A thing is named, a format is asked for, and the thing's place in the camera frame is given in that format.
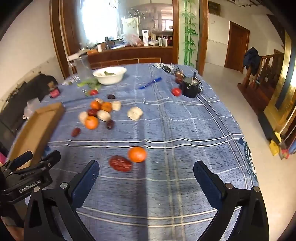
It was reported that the wooden stair railing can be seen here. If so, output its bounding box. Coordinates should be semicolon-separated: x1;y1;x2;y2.
238;52;285;112

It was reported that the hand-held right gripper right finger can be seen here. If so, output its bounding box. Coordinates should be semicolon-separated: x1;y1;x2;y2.
193;160;270;241

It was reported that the dark wall plaque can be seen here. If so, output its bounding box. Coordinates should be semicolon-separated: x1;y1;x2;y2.
208;1;222;16

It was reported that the translucent plastic bag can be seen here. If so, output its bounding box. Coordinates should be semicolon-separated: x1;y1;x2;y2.
122;32;144;47

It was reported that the clear plastic wrapper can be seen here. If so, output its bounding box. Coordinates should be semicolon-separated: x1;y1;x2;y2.
61;75;80;86

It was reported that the dark bottle with pink label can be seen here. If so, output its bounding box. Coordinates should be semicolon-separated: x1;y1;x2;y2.
49;82;60;98

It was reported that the black leather sofa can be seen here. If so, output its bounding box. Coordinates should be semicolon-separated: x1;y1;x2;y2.
0;74;58;149

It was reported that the blue pen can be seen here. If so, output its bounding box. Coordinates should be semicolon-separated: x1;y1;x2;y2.
136;77;162;90

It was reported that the white flat box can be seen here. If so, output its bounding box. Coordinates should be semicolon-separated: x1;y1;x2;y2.
67;51;87;61

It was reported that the clear plastic bag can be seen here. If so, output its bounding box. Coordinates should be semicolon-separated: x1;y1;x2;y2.
23;97;42;118

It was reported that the bunch of keys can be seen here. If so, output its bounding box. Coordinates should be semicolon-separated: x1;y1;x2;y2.
154;63;177;73

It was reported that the blue plaid tablecloth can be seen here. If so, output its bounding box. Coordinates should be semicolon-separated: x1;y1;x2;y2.
9;62;259;241

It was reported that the dark blue jacket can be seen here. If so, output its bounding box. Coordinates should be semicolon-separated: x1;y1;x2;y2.
244;47;260;76

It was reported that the clear glass mug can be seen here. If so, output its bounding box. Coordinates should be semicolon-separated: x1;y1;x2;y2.
67;54;92;80

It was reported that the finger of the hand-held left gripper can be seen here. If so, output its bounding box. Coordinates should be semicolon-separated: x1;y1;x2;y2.
8;151;33;171
14;150;61;179

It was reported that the wooden sideboard cabinet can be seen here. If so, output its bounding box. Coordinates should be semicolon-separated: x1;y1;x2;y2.
87;46;174;69

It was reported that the black metal cup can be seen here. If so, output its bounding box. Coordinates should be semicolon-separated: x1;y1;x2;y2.
179;72;204;98

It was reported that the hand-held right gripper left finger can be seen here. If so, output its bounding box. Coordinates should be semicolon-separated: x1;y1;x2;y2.
23;160;100;241

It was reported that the brown wooden door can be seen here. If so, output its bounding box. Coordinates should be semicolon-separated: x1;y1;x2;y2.
224;21;250;72

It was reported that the green bamboo wall decal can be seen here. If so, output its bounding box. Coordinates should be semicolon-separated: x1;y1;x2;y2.
180;0;199;67

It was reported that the green leafy vegetable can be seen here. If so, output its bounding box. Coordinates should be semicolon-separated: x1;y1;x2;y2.
77;78;102;90

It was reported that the gold panel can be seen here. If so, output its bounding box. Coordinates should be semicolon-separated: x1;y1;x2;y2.
264;30;296;139

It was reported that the large red jujube date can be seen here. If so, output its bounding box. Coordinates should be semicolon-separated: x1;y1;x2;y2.
109;155;133;172

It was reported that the yellow dustpan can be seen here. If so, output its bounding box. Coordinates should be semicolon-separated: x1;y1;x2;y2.
269;132;281;156

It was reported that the wooden room divider frame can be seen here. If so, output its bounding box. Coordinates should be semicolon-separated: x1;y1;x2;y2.
50;0;208;78

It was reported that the shallow cardboard box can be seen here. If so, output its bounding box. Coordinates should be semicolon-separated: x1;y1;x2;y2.
9;102;65;169

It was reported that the white bowl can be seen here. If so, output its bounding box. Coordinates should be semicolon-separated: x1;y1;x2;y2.
92;66;127;85

